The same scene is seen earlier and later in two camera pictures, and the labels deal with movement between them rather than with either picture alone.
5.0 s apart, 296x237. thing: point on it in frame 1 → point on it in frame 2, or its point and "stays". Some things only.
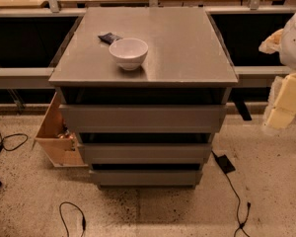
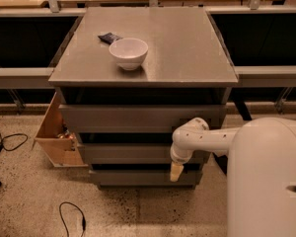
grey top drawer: [144, 118] stays
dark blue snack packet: [109, 38] stays
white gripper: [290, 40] → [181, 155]
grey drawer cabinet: [152, 126] stays
